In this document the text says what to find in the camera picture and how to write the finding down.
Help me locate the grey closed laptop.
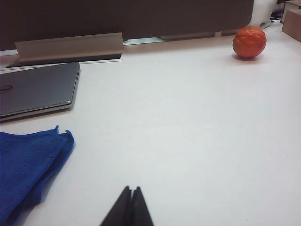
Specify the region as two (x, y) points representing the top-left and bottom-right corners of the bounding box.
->
(0, 61), (81, 123)

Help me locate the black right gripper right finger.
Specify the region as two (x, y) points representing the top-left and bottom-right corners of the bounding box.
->
(130, 186), (155, 226)

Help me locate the brown fabric desk partition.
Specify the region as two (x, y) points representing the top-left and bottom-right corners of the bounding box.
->
(0, 0), (257, 51)

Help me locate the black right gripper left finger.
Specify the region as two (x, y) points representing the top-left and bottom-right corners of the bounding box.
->
(100, 186), (133, 226)

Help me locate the orange round fruit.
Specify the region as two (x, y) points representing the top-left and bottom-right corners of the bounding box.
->
(232, 26), (268, 60)

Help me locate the white plastic object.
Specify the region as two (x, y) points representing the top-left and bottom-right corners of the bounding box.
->
(248, 0), (278, 29)

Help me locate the brown cardboard box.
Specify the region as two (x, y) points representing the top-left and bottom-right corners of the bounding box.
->
(281, 9), (301, 43)

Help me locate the blue microfiber rag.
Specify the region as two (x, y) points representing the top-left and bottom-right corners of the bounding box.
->
(0, 124), (76, 226)

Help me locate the raised grey cable tray lid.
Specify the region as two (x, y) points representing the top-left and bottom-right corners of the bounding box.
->
(14, 32), (125, 63)

